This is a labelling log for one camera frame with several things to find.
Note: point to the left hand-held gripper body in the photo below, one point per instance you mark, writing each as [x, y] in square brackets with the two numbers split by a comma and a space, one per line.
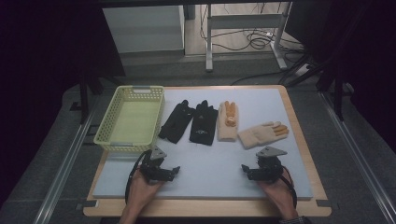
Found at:
[154, 169]

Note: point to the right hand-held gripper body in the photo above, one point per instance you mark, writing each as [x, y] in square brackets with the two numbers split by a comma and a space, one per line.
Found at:
[270, 168]

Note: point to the person's left hand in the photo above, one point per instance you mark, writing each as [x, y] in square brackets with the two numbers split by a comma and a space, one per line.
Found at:
[140, 193]

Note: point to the person's right hand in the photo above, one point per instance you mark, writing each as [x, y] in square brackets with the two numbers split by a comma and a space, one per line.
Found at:
[281, 196]

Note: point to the beige glove orange fingers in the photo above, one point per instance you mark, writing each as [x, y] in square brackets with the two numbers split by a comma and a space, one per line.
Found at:
[226, 129]
[260, 135]

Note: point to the plain black glove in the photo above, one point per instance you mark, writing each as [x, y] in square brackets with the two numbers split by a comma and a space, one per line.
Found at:
[176, 123]

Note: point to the yellow-green plastic basket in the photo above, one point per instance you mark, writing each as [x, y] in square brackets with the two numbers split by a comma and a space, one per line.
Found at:
[130, 124]

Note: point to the black glove white print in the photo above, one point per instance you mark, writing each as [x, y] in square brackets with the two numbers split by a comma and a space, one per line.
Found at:
[204, 124]

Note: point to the dark sleeve cuff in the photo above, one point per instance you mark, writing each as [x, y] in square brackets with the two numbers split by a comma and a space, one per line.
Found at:
[295, 221]

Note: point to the black metal stand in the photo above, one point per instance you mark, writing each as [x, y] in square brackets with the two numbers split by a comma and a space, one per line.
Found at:
[337, 99]
[84, 99]

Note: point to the white power strip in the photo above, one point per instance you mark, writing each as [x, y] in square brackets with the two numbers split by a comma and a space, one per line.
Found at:
[302, 70]

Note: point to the white cabinet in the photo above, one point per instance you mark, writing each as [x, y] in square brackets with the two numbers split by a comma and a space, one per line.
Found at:
[143, 28]

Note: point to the metal floor rail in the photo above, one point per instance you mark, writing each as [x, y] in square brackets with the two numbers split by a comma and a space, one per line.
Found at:
[358, 155]
[65, 165]

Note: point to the white metal desk frame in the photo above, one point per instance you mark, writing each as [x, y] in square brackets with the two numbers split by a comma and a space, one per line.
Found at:
[246, 21]

